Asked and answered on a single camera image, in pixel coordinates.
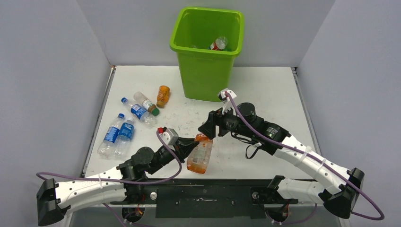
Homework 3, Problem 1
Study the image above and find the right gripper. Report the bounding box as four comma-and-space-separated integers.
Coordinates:
199, 102, 253, 140

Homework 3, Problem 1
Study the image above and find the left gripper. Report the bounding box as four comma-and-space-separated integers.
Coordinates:
147, 137, 199, 175

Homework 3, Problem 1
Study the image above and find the orange label bottle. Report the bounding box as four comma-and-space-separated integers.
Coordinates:
186, 133, 213, 174

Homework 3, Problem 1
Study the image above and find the coffee bottle green cap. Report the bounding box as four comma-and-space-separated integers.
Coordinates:
133, 92, 160, 116

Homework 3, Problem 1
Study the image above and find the small orange juice bottle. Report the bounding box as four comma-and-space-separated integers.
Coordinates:
156, 85, 170, 108

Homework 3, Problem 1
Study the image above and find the blue label water bottle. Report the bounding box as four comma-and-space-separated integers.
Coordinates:
121, 97, 156, 128

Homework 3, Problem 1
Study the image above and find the red label bottle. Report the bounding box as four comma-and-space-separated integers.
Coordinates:
208, 36, 228, 51

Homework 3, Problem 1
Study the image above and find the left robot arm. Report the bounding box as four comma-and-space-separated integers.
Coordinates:
36, 137, 199, 227

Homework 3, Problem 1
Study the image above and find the green plastic bin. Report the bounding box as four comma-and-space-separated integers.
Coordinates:
169, 7, 244, 102

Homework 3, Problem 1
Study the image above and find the white cap blue label bottle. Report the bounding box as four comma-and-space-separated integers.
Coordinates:
113, 117, 134, 158

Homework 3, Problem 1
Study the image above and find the blue cap water bottle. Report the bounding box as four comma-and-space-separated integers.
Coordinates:
97, 113, 125, 158

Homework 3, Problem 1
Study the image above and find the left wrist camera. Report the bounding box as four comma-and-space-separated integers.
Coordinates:
157, 127, 179, 146

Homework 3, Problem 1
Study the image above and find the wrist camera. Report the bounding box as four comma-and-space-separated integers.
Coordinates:
157, 127, 179, 146
218, 88, 237, 115

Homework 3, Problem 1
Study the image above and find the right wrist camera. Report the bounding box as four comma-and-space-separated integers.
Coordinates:
218, 88, 237, 115

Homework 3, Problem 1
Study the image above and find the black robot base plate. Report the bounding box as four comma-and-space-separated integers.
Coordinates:
111, 179, 298, 219

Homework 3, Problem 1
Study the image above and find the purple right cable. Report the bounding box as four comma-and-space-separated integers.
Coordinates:
224, 92, 385, 226

